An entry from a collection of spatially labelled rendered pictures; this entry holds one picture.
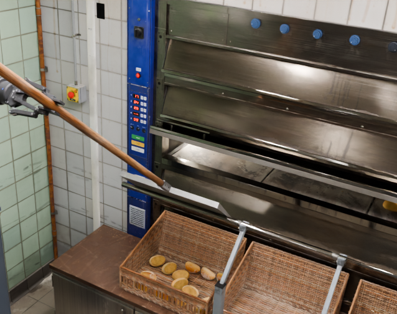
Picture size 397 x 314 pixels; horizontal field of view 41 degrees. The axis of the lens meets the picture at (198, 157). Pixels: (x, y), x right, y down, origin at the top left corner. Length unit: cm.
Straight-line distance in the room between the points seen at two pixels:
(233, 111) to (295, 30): 55
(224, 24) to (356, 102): 75
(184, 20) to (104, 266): 149
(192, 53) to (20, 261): 193
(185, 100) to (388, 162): 111
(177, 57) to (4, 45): 102
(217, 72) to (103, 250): 134
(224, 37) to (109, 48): 74
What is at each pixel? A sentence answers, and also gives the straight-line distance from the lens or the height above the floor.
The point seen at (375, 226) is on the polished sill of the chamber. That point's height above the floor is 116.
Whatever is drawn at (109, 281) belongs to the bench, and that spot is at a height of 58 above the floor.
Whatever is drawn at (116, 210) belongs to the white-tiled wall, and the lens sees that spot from 354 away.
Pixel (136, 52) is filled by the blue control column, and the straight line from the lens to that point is 299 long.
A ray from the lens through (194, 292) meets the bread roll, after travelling 299.
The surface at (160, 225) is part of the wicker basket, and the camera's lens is 326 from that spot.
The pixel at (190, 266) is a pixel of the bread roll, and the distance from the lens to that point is 316.
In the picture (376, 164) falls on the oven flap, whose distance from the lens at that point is 264.
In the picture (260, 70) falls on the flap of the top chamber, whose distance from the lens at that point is 269.
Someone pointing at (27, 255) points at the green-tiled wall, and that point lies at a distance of 393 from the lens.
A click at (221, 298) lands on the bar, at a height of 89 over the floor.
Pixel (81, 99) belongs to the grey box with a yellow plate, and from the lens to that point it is 330.
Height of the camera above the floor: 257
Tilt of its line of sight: 26 degrees down
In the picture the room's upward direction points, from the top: 4 degrees clockwise
